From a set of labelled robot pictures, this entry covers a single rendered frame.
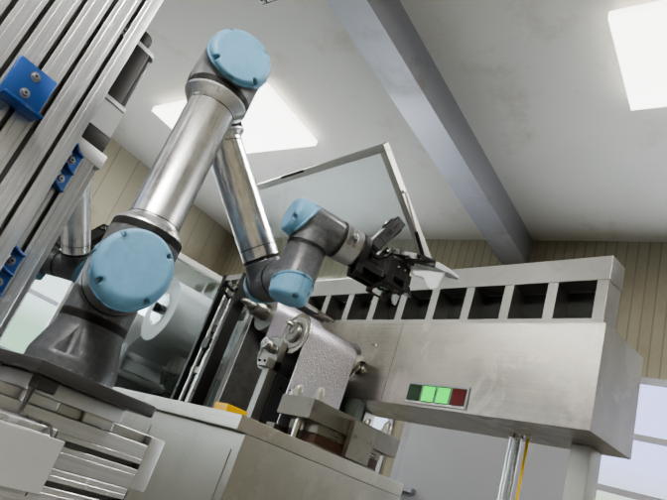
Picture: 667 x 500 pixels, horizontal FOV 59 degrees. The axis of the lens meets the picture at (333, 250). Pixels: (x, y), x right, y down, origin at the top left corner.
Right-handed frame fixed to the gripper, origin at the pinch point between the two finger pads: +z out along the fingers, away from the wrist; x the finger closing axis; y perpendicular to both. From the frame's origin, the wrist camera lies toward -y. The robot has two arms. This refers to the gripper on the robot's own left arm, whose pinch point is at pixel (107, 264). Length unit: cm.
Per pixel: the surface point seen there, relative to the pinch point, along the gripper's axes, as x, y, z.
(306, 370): 72, 0, 23
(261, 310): 42, -15, 35
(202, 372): 36.3, 15.1, 30.8
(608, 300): 149, -49, -5
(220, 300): 22.8, -13.5, 41.5
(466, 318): 113, -38, 22
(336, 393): 82, 1, 36
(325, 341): 72, -12, 26
